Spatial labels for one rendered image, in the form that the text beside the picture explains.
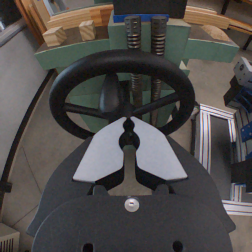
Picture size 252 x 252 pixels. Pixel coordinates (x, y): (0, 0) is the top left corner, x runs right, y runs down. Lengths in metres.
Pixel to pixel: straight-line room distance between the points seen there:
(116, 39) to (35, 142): 1.39
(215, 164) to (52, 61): 1.08
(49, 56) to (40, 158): 1.12
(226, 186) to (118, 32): 1.04
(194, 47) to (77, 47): 0.31
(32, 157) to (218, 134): 1.76
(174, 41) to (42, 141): 1.40
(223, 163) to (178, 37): 0.95
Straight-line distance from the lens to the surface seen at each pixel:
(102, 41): 0.33
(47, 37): 0.39
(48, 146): 1.37
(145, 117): 0.58
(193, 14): 0.53
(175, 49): 0.25
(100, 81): 0.41
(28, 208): 1.42
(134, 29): 0.21
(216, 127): 1.16
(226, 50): 0.45
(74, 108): 0.23
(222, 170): 1.05
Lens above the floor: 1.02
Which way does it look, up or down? 61 degrees down
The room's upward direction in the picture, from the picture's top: 6 degrees counter-clockwise
